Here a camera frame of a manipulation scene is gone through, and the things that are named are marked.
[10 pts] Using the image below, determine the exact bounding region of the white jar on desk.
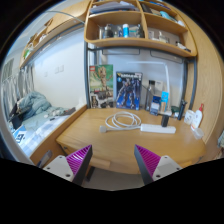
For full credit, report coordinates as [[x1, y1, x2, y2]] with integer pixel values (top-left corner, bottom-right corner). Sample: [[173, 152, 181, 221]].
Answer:
[[184, 110, 195, 125]]

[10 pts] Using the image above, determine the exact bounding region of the teal narrow box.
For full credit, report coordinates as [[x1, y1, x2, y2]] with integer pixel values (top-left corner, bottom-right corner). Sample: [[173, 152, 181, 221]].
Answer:
[[160, 91, 169, 112]]

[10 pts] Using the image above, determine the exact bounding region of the clear plastic cup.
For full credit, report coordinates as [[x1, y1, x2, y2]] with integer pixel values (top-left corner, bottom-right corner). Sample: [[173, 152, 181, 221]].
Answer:
[[193, 128, 204, 139]]

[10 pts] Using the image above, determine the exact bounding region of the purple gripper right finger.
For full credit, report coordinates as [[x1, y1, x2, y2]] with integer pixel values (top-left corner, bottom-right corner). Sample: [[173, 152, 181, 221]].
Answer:
[[134, 145, 182, 185]]

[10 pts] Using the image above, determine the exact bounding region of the wooden desk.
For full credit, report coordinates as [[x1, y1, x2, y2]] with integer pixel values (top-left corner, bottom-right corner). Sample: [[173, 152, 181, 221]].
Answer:
[[56, 108, 206, 174]]

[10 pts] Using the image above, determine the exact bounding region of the black electric shaver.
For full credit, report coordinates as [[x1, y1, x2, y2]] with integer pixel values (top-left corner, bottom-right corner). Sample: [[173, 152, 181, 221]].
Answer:
[[177, 99, 187, 120]]

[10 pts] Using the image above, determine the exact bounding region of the green Lego Groot box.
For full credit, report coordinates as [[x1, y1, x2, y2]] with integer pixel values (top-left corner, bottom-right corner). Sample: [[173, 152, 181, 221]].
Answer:
[[89, 64, 114, 108]]

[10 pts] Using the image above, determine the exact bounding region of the bed with blue bedding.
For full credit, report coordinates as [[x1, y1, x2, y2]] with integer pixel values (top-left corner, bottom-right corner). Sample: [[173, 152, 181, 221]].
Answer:
[[1, 66, 88, 166]]

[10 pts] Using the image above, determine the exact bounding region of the blue white bottle on shelf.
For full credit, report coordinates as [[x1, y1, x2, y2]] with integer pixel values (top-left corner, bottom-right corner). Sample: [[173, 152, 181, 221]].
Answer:
[[122, 24, 129, 38]]

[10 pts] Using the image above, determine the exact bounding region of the white bottle red cap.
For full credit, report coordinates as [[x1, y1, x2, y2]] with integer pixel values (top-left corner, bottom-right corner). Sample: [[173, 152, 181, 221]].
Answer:
[[191, 105, 204, 130]]

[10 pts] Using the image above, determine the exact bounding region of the blue small box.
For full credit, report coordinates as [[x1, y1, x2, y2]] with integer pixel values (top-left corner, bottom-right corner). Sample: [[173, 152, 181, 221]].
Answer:
[[150, 96, 161, 116]]

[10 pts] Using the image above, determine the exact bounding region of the white coiled cable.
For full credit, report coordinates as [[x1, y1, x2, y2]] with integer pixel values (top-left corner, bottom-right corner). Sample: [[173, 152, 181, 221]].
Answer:
[[99, 111, 142, 134]]

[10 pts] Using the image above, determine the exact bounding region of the black charger plug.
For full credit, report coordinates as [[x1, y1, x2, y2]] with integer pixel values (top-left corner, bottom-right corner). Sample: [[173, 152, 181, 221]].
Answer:
[[161, 115, 169, 127]]

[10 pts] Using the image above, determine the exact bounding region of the blue robot model box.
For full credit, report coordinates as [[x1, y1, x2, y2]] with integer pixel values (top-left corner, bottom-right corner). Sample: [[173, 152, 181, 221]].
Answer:
[[116, 72, 143, 110]]

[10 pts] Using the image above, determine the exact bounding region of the wooden wall shelf unit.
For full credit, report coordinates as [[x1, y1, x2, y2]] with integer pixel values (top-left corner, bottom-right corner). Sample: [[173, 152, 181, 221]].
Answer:
[[84, 0, 197, 58]]

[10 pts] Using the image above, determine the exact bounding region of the white power strip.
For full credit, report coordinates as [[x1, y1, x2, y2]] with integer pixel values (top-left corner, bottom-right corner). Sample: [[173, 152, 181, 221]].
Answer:
[[140, 124, 176, 134]]

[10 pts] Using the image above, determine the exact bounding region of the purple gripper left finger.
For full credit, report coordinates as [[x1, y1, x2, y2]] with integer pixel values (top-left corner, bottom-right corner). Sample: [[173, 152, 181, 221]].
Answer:
[[44, 145, 93, 186]]

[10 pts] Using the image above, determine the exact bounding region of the white desk lamp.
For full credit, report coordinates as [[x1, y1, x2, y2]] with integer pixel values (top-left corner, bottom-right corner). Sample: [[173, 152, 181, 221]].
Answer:
[[131, 61, 172, 116]]

